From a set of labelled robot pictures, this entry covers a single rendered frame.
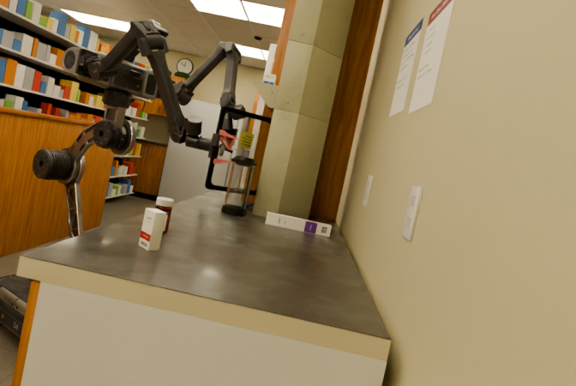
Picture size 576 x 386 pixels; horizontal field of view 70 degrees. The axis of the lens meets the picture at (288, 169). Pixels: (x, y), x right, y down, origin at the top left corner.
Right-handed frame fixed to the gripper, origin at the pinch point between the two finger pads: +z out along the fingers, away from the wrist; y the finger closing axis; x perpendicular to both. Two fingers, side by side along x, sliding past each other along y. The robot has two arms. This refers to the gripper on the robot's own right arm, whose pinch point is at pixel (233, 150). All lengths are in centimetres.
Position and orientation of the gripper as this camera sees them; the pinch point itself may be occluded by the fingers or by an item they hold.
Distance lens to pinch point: 170.9
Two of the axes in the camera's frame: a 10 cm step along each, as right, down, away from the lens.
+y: 2.3, -9.7, -0.3
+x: 0.4, -0.2, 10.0
